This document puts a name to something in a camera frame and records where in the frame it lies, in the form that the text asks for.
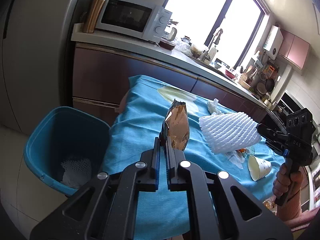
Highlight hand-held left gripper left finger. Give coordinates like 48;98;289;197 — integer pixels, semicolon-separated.
30;137;162;240

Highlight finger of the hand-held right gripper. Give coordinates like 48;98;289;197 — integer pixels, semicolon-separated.
264;141;288;155
257;123;288;143

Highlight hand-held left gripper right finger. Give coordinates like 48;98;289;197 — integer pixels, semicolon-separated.
165;137;293;240

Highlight clear green-edged plastic wrapper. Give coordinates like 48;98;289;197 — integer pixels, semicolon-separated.
226;146;255;169

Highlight brown foil snack bag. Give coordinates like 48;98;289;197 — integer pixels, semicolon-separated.
160;99;190;152

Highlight large white foam net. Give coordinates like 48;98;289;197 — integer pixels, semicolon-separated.
199;112;262;155

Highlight blue plastic bin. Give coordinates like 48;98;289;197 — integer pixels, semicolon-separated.
24;106;112;197

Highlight person's right forearm pink sleeve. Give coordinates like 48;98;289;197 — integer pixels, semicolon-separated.
276;187;320;230

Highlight person's right hand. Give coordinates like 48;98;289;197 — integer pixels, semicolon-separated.
272;164;303;198

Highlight white paper cup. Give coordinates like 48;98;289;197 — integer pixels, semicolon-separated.
247;154;272;182

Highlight black gas stove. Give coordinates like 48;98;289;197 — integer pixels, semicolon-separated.
267;91;304;130

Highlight blue floral tablecloth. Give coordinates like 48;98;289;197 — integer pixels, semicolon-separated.
101;74;287;240

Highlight white spotted utensil holder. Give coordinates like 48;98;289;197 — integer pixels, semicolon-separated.
237;74;250;88

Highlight crumpled white tissue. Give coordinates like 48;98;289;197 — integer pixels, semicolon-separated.
206;98;222;114

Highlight small white foam net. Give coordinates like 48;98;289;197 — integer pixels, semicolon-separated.
61;156;92;189

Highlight white water heater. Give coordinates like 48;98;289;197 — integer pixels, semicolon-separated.
263;25;284;58

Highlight brown kitchen counter cabinet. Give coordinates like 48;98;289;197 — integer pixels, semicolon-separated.
71;24;283;130

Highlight metal sink faucet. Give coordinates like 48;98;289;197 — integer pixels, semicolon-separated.
206;28;224;55

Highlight clear plastic bags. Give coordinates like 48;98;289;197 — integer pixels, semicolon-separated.
175;39;193;54

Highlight dark red container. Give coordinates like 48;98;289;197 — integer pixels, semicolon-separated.
160;39;177;50

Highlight kitchen window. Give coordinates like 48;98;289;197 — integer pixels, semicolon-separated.
162;0;272;68

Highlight white microwave oven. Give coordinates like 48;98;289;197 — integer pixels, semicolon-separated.
95;0;173;43

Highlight bronze travel tumbler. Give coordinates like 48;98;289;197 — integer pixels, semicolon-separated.
82;0;108;33

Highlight grey refrigerator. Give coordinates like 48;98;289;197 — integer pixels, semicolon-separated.
0;0;90;140

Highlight pink wall cabinet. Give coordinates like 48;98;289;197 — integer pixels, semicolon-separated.
277;29;310;69

